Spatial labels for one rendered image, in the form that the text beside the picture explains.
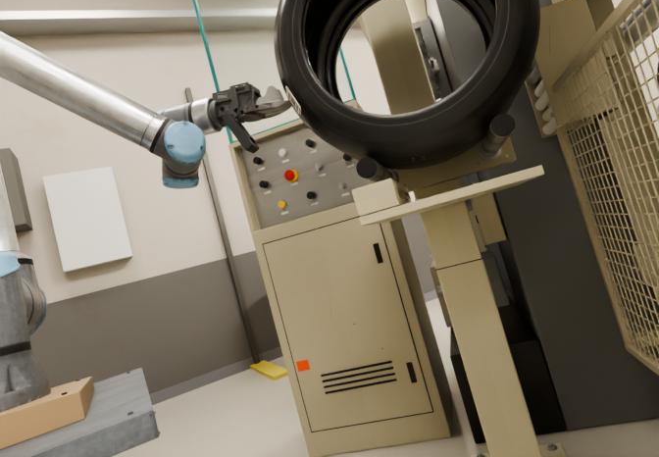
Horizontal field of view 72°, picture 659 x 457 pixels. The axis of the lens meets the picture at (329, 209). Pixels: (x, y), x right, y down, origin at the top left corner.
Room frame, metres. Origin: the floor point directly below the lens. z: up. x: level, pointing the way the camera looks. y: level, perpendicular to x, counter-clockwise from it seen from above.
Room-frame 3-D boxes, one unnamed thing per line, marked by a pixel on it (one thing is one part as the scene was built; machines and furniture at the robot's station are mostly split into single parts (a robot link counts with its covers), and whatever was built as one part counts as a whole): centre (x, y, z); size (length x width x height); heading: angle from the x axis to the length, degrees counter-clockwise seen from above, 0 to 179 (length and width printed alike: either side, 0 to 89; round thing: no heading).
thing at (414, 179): (1.25, -0.32, 0.90); 0.40 x 0.03 x 0.10; 76
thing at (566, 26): (1.19, -0.70, 1.05); 0.20 x 0.15 x 0.30; 166
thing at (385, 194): (1.11, -0.14, 0.83); 0.36 x 0.09 x 0.06; 166
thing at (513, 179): (1.08, -0.28, 0.80); 0.37 x 0.36 x 0.02; 76
